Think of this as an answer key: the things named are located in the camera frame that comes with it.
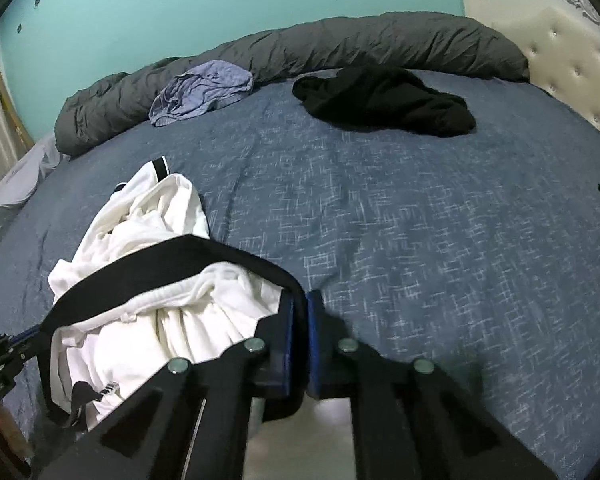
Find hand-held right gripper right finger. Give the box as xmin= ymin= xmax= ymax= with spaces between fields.
xmin=306 ymin=290 xmax=561 ymax=480

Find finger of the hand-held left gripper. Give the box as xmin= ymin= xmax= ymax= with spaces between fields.
xmin=7 ymin=327 xmax=48 ymax=351

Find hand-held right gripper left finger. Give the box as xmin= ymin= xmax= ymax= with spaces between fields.
xmin=37 ymin=292 xmax=308 ymax=480

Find white shirt with black trim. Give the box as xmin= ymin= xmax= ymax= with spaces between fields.
xmin=39 ymin=157 xmax=306 ymax=431

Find bed with blue patterned sheet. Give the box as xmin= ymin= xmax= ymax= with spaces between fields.
xmin=0 ymin=67 xmax=600 ymax=480

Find light grey sheet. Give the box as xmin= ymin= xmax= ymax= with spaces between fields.
xmin=0 ymin=135 xmax=68 ymax=241

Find crumpled black garment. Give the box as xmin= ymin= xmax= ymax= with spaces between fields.
xmin=292 ymin=66 xmax=477 ymax=138

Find purple checked garment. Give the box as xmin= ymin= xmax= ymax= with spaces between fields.
xmin=149 ymin=60 xmax=255 ymax=128

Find grey duvet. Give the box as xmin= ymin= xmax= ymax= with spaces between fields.
xmin=54 ymin=11 xmax=531 ymax=157

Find cream tufted headboard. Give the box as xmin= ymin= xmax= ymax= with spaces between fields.
xmin=460 ymin=0 xmax=600 ymax=151

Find wooden frame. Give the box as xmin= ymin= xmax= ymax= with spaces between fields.
xmin=0 ymin=72 xmax=35 ymax=148

